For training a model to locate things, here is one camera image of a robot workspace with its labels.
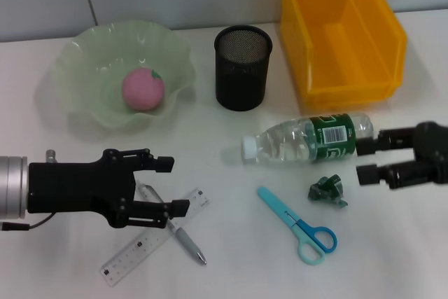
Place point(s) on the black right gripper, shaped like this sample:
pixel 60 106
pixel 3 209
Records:
pixel 434 152

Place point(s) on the pink toy peach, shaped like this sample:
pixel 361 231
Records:
pixel 140 90

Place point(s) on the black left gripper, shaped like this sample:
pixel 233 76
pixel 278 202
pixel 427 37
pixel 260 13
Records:
pixel 77 187

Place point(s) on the grey silver pen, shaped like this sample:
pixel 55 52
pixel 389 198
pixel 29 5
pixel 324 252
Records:
pixel 190 246

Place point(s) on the green plastic wrapper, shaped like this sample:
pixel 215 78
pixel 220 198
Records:
pixel 323 190

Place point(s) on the pale green wavy fruit bowl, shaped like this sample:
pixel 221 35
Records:
pixel 87 68

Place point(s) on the clear plastic ruler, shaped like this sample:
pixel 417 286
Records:
pixel 140 246

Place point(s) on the clear green-label water bottle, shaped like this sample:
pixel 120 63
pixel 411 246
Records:
pixel 287 141

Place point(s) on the yellow plastic bin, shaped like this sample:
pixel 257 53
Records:
pixel 350 50

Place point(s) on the left gripper silver connector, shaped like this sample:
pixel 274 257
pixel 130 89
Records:
pixel 51 156

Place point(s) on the black mesh pen holder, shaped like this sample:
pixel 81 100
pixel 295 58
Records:
pixel 241 78

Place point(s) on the blue teal scissors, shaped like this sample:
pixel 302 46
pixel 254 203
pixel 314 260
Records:
pixel 280 208

